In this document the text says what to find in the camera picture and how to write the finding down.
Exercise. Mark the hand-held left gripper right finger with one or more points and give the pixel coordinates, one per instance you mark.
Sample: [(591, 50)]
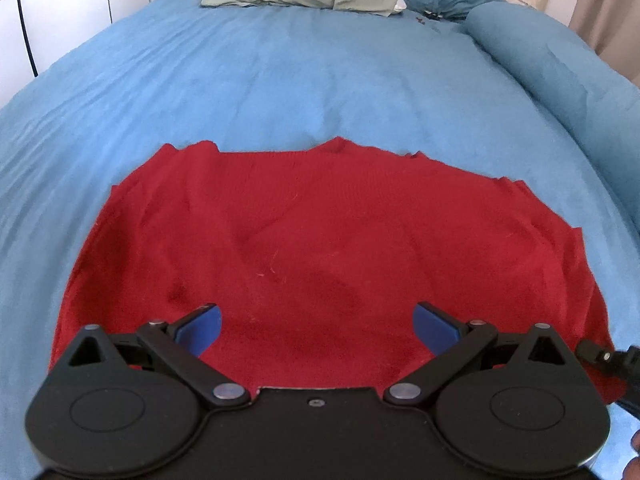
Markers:
[(434, 327)]

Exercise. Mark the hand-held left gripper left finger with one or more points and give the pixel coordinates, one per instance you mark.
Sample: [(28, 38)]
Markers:
[(201, 329)]

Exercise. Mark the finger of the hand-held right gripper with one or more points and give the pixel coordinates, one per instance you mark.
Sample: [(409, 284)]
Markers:
[(625, 370)]

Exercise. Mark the red knit sweater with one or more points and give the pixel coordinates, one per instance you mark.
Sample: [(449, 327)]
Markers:
[(325, 230)]

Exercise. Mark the person's right hand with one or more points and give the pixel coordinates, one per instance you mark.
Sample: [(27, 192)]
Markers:
[(636, 442)]

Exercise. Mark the blue bedsheet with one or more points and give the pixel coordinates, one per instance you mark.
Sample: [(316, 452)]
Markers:
[(280, 75)]

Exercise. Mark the blue rolled duvet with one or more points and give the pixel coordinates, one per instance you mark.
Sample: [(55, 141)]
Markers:
[(550, 60)]

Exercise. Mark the small dark hair clips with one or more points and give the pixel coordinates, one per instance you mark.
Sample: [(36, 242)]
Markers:
[(427, 16)]

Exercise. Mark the white wardrobe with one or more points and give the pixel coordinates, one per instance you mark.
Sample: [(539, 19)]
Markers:
[(65, 5)]

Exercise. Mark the beige curtain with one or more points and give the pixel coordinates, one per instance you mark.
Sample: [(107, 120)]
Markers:
[(600, 5)]

